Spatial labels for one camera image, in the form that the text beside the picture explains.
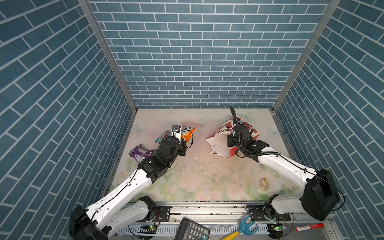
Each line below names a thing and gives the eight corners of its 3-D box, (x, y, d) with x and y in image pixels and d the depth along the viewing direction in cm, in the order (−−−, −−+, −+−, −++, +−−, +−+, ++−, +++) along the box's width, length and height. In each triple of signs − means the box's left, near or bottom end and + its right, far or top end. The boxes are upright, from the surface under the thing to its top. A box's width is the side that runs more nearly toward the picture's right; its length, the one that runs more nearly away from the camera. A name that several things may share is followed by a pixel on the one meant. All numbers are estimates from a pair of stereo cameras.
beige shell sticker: (260, 190, 83) (261, 189, 82) (257, 179, 88) (258, 177, 86) (269, 190, 84) (270, 189, 82) (265, 179, 88) (267, 177, 86)
